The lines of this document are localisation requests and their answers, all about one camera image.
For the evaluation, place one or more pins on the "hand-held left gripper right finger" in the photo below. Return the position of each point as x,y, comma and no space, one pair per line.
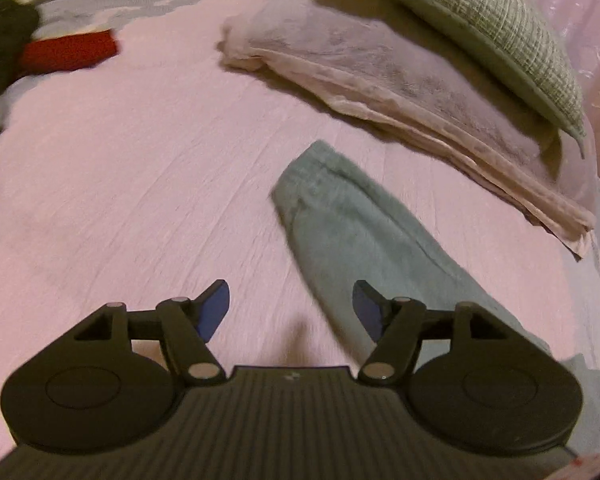
367,310

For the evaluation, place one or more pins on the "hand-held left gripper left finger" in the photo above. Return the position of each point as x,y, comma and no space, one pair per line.
215,310

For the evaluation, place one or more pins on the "green fleece pants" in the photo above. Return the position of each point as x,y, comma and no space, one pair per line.
350,230

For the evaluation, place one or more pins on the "pink bed sheet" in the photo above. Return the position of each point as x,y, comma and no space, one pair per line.
130,185

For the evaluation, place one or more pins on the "folded pink blanket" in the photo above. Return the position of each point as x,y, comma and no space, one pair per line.
330,45

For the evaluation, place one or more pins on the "red cloth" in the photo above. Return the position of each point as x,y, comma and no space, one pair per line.
65,52

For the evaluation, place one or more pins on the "green woven pillow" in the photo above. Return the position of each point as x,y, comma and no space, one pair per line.
480,15

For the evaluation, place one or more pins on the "black cloth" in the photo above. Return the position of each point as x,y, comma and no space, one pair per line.
0,35

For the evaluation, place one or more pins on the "pink curtain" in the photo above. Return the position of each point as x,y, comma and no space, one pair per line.
590,25

